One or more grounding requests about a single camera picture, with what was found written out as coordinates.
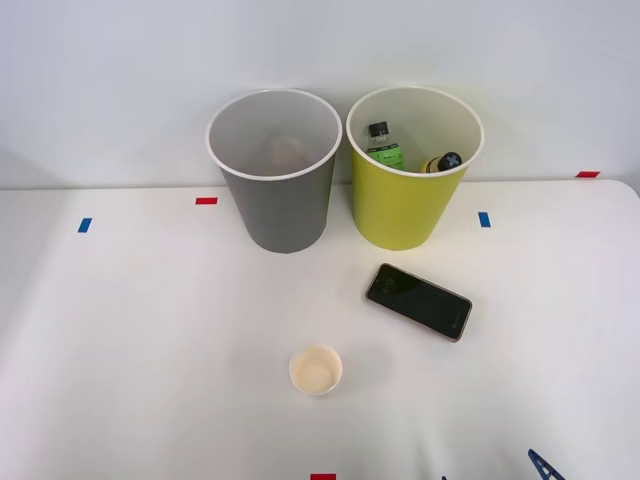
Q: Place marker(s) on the grey plastic waste bin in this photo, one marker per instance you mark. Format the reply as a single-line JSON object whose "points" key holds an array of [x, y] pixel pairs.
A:
{"points": [[285, 215]]}

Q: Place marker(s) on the yellow-label bottle with black cap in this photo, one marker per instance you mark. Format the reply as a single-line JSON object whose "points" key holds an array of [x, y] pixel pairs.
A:
{"points": [[442, 162]]}

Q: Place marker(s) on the green-label bottle with black cap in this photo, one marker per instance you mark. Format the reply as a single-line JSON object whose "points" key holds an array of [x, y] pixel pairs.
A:
{"points": [[387, 152]]}

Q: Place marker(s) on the yellow-green plastic waste bin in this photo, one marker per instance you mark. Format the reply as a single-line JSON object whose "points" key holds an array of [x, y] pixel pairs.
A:
{"points": [[400, 215]]}

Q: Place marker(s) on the black smartphone in clear case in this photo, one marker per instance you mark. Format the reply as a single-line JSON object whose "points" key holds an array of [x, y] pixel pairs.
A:
{"points": [[417, 302]]}

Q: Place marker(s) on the small white paper cup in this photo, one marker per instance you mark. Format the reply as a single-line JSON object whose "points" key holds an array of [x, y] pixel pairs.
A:
{"points": [[315, 370]]}

